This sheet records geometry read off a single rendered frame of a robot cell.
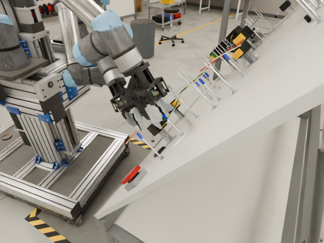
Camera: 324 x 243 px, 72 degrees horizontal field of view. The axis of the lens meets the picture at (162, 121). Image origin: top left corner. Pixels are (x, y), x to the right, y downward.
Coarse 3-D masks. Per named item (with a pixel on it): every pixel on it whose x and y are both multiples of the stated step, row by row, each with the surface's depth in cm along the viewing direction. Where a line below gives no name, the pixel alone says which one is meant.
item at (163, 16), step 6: (162, 0) 527; (168, 0) 557; (174, 0) 567; (156, 6) 545; (162, 6) 535; (168, 6) 549; (162, 12) 542; (156, 18) 570; (162, 18) 551; (168, 18) 579; (174, 18) 598; (180, 18) 607; (162, 24) 559; (180, 24) 619; (162, 30) 569
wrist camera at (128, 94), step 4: (132, 80) 66; (128, 84) 68; (132, 84) 67; (128, 88) 69; (132, 88) 68; (128, 92) 71; (132, 92) 70; (124, 96) 74; (128, 96) 72; (132, 96) 73; (128, 100) 74
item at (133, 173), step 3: (138, 165) 62; (135, 168) 61; (138, 168) 61; (132, 171) 60; (135, 171) 60; (129, 174) 59; (132, 174) 60; (135, 174) 61; (126, 177) 59; (129, 177) 59; (132, 177) 59; (123, 180) 60; (126, 180) 60; (129, 180) 59; (132, 180) 60; (123, 183) 61
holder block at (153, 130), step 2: (150, 124) 75; (152, 124) 74; (166, 124) 76; (148, 126) 77; (150, 126) 76; (152, 126) 75; (154, 126) 74; (164, 126) 76; (148, 128) 78; (150, 128) 77; (152, 128) 76; (154, 128) 75; (156, 128) 74; (158, 128) 74; (162, 128) 75; (148, 130) 79; (150, 130) 78; (152, 130) 77; (154, 130) 76; (156, 130) 75; (158, 130) 74; (160, 130) 74; (150, 132) 79; (152, 132) 78; (154, 132) 77; (156, 132) 76; (158, 132) 75; (152, 134) 79; (154, 134) 78; (156, 134) 77
